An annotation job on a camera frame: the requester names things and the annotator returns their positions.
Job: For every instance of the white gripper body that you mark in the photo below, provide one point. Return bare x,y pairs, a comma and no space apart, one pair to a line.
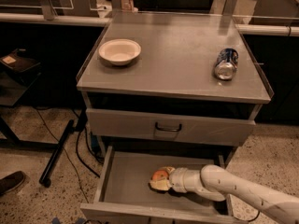
176,179

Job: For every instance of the orange fruit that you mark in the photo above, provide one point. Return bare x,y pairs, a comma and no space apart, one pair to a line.
160,175

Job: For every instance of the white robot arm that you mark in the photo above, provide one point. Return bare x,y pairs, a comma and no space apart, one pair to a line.
215,183

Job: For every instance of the open grey middle drawer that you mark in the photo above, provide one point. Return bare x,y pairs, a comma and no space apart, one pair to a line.
124,195

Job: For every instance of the grey top drawer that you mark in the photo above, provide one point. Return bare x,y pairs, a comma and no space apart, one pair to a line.
141,125

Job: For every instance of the grey drawer cabinet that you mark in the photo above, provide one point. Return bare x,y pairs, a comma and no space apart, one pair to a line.
174,73

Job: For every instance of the blue soda can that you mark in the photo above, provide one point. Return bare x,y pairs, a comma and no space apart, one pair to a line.
226,64

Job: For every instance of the black stand leg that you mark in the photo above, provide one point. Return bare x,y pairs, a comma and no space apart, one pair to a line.
44,180

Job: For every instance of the white bowl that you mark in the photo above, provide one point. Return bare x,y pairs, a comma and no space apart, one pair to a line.
119,51

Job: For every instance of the dark shoe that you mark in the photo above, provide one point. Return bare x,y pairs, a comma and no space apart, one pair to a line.
11,181

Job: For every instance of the black box with label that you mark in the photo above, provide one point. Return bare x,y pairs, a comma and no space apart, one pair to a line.
21,66

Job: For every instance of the black drawer handle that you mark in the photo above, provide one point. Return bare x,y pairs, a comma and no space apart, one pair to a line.
168,129

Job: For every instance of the grey horizontal rail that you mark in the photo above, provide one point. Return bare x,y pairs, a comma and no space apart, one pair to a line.
57,20

